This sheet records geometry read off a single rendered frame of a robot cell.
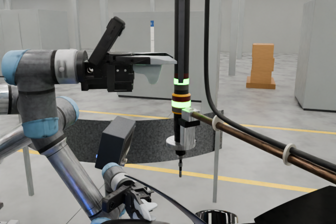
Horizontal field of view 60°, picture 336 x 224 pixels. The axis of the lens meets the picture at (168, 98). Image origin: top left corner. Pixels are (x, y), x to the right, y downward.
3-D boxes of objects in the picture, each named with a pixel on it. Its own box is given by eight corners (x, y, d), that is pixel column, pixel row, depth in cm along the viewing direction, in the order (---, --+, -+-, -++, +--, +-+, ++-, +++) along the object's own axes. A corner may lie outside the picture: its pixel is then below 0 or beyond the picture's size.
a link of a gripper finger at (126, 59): (155, 63, 62) (119, 62, 65) (155, 55, 62) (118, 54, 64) (147, 66, 58) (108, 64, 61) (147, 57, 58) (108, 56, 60)
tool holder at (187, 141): (206, 150, 67) (207, 109, 65) (180, 156, 64) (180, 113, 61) (185, 137, 75) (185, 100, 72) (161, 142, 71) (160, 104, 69)
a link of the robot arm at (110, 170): (119, 177, 118) (118, 158, 116) (130, 190, 109) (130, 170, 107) (100, 183, 114) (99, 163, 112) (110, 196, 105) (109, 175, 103)
